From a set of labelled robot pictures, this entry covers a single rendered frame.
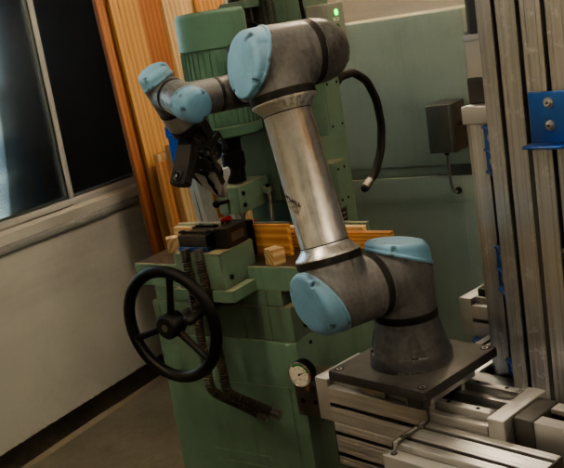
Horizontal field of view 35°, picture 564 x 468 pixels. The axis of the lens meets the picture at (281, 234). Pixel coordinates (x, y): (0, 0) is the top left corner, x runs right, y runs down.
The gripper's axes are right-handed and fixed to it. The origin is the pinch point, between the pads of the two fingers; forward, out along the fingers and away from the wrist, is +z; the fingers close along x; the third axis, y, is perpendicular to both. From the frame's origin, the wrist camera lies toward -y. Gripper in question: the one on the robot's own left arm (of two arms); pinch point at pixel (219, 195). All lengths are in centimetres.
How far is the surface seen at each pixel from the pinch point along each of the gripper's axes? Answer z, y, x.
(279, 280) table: 19.0, -9.7, -12.2
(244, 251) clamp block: 12.9, -6.0, -3.5
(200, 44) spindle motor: -25.8, 25.6, 5.4
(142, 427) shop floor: 127, 4, 112
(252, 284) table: 18.7, -11.5, -5.5
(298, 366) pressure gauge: 32.0, -24.4, -18.3
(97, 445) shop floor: 118, -11, 120
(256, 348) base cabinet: 34.6, -18.7, -2.2
